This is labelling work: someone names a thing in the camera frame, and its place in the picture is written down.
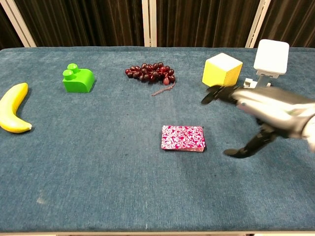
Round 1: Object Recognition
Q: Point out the white phone stand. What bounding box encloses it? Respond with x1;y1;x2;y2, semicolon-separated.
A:
243;39;290;89

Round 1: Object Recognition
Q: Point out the yellow banana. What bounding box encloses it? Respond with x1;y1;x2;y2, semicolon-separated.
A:
0;82;32;134

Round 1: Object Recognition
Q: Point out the white frame post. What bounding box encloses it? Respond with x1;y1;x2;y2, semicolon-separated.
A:
142;0;158;47
0;0;37;48
245;0;271;49

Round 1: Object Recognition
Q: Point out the green toy building block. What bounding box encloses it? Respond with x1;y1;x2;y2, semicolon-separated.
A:
62;63;95;93

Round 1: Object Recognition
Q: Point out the yellow cube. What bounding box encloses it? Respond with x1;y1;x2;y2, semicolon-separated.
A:
202;53;243;93

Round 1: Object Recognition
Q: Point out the blue table cloth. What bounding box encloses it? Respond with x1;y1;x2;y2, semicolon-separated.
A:
0;46;315;233

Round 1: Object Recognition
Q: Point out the dark red grape bunch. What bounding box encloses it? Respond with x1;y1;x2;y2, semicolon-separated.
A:
125;62;177;96

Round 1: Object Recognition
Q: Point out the pink patterned pouch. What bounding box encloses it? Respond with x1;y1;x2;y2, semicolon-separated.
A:
161;125;206;153

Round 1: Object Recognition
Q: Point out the black pleated curtain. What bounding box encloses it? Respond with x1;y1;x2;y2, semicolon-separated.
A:
0;0;315;50

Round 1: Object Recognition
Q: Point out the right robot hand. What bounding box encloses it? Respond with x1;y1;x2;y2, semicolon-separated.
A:
201;85;315;159

